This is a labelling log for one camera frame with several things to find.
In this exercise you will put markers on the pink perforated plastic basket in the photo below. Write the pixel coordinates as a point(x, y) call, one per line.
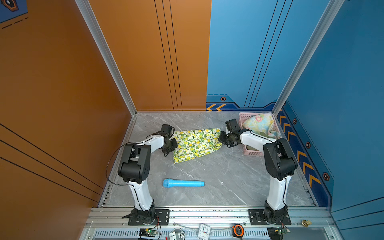
point(254, 144)

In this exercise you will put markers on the aluminium corner post left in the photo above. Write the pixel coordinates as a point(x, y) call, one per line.
point(101, 42)

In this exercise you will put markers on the green circuit board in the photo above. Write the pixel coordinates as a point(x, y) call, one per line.
point(148, 234)

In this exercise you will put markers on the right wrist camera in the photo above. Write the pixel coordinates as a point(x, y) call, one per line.
point(232, 126)

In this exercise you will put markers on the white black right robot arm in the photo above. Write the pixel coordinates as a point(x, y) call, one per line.
point(280, 164)

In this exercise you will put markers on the lemon print skirt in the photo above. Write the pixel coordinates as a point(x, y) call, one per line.
point(194, 144)

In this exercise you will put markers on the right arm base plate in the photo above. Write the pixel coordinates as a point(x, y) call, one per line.
point(269, 217)

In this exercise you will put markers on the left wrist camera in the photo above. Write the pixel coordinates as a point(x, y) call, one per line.
point(167, 130)

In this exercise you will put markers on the pastel floral skirt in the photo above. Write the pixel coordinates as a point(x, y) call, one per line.
point(260, 123)

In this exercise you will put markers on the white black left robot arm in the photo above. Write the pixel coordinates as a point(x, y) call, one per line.
point(134, 169)

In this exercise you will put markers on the aluminium corner post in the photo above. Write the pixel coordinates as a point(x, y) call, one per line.
point(318, 34)
point(101, 42)

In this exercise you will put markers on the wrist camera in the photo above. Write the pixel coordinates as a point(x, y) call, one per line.
point(232, 126)
point(167, 130)

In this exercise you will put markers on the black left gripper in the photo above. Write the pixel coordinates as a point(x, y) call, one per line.
point(175, 146)

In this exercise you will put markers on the right circuit board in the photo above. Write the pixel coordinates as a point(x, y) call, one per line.
point(277, 234)

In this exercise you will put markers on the small white clock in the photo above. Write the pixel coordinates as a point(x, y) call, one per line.
point(204, 232)

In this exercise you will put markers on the aluminium corner post right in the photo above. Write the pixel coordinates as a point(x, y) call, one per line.
point(318, 34)

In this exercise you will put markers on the orange black tape measure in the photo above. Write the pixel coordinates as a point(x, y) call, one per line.
point(238, 231)

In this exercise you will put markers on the brass round knob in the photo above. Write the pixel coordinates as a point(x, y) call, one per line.
point(306, 223)

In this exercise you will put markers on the aluminium front rail frame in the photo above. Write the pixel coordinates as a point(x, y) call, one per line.
point(107, 224)

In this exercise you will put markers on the white power plug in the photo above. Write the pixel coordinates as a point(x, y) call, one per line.
point(177, 234)

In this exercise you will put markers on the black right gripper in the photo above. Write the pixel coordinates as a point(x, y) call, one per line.
point(220, 138)

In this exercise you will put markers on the olive green ruffled skirt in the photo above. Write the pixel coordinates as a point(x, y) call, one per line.
point(271, 134)

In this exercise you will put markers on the blue toy microphone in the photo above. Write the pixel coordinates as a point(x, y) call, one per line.
point(170, 183)

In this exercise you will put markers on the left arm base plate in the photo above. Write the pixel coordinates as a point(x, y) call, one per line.
point(150, 217)

